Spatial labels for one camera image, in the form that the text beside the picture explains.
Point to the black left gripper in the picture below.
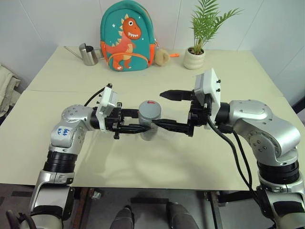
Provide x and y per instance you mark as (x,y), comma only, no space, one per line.
(116,119)

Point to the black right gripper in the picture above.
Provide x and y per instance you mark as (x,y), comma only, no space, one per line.
(197,114)

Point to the grey jar lid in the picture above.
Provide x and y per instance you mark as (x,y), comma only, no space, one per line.
(150,109)

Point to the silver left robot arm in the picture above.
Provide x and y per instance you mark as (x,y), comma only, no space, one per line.
(71,133)

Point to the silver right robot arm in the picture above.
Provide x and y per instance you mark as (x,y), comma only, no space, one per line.
(267,128)

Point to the white ribbed plant pot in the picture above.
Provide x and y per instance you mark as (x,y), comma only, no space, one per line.
(194,59)

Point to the small orange clip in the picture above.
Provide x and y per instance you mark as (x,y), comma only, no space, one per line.
(175,55)

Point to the stainless steel watering can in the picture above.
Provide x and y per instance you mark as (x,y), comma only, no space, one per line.
(88,55)

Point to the teal dinosaur backpack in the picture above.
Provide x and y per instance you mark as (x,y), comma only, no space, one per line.
(126,33)

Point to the green palm plant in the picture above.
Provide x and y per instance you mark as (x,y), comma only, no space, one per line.
(205,21)

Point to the dark rounded shape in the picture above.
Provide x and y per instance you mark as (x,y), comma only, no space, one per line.
(124,218)
(181,217)

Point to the beige cloth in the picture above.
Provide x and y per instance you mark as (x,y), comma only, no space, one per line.
(7,90)

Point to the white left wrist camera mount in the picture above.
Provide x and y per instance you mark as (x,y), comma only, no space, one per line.
(107,102)

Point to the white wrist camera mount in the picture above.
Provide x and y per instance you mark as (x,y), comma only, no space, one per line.
(209,83)
(107,102)

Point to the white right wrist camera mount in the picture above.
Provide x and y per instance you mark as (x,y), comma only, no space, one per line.
(209,83)

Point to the black metal table frame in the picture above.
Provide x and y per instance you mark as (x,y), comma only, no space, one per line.
(215,210)

